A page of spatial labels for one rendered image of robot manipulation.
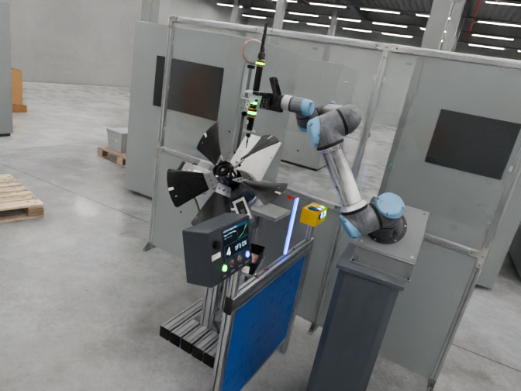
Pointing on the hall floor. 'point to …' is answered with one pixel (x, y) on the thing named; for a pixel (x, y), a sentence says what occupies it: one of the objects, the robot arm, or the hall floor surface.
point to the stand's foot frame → (193, 333)
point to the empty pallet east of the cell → (18, 200)
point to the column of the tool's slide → (242, 108)
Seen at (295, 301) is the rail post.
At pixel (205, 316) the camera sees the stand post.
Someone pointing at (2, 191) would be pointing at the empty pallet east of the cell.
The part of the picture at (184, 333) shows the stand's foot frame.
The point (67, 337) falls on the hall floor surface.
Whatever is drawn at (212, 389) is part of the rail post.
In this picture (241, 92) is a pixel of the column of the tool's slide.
